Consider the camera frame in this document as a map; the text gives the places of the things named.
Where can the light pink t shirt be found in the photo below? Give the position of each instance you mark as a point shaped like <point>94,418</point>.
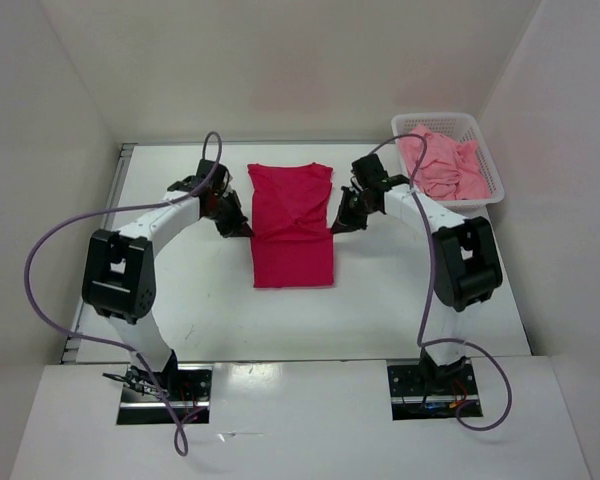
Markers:
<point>450,170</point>

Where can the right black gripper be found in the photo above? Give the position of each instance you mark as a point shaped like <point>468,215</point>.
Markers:
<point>345,220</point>

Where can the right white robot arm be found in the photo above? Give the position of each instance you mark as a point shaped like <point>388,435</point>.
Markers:
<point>464,272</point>

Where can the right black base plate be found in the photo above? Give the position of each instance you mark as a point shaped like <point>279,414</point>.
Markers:
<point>412,398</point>

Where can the magenta red t shirt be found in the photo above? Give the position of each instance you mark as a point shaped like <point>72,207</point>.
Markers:
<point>292,245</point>

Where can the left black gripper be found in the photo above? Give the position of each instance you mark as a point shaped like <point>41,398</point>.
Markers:
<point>237,226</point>

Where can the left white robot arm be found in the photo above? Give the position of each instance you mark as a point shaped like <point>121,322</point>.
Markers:
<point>119,281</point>

